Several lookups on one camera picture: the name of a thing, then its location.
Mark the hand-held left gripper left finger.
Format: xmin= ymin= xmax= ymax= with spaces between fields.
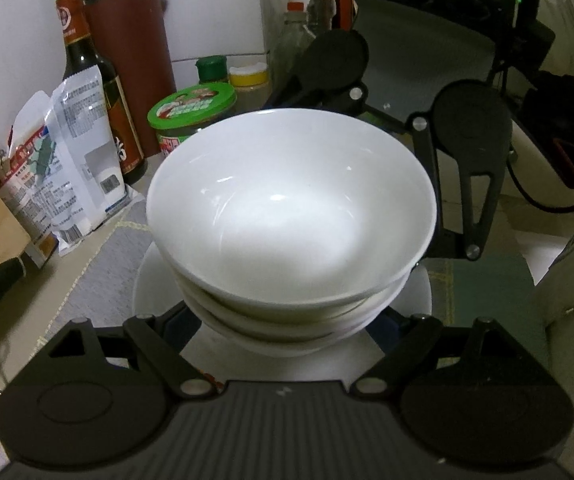
xmin=42 ymin=302 xmax=216 ymax=402

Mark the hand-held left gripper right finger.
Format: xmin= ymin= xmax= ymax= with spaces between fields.
xmin=349 ymin=309 xmax=522 ymax=397

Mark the white floral bowl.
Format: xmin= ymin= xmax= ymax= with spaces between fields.
xmin=146 ymin=108 xmax=438 ymax=311
xmin=179 ymin=270 xmax=413 ymax=338

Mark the brown knife block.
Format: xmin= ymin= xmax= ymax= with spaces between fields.
xmin=83 ymin=0 xmax=178 ymax=111

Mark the plain white bowl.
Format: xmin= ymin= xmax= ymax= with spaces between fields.
xmin=199 ymin=305 xmax=393 ymax=358

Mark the yellow lidded jar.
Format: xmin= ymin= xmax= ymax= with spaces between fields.
xmin=228 ymin=61 xmax=270 ymax=111

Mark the grey teal patterned mat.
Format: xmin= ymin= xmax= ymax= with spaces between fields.
xmin=7 ymin=202 xmax=535 ymax=391

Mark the white plate fruit print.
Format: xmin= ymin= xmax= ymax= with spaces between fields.
xmin=132 ymin=242 xmax=434 ymax=383

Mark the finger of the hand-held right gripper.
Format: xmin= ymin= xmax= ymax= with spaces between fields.
xmin=262 ymin=77 xmax=368 ymax=111
xmin=407 ymin=115 xmax=490 ymax=261

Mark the red green printed packet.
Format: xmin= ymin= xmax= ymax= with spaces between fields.
xmin=0 ymin=90 xmax=75 ymax=268

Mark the white printed packet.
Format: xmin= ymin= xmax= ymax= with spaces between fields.
xmin=50 ymin=66 xmax=133 ymax=258

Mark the dark soy sauce bottle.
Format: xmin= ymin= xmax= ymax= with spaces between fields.
xmin=54 ymin=0 xmax=148 ymax=186

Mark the small green lidded bottle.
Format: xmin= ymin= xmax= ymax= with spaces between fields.
xmin=195 ymin=56 xmax=229 ymax=86

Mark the black cable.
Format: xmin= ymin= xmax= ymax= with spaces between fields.
xmin=504 ymin=150 xmax=574 ymax=213

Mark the green lidded jar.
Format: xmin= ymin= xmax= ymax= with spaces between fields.
xmin=147 ymin=81 xmax=238 ymax=161

